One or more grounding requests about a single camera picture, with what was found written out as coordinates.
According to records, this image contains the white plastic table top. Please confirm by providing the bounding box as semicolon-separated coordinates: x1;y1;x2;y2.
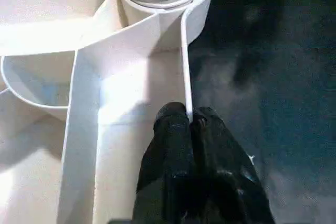
0;0;217;224

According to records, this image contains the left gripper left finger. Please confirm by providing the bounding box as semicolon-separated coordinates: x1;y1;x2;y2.
131;102;196;224

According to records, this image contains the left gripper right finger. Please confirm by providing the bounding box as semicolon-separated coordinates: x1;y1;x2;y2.
190;107;276;224

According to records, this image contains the black work mat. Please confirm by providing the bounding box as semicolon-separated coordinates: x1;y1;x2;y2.
181;0;336;224

